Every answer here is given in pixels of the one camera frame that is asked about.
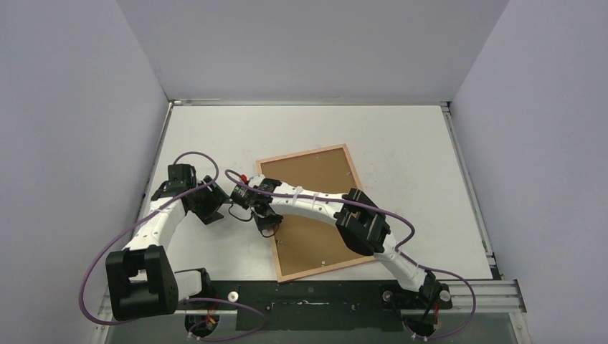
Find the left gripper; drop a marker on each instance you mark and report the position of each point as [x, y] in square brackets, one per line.
[210, 214]

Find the pink wooden photo frame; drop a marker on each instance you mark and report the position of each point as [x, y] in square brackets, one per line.
[309, 275]

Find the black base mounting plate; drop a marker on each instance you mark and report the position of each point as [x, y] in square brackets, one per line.
[324, 305]

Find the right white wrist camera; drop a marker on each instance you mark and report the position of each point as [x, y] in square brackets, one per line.
[253, 181]

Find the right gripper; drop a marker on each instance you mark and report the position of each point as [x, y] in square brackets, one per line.
[265, 216]

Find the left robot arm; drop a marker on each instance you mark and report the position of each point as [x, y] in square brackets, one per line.
[141, 281]

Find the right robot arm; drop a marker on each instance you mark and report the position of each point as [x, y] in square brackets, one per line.
[361, 224]

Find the brown backing board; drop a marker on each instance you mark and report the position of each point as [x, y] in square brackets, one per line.
[313, 171]

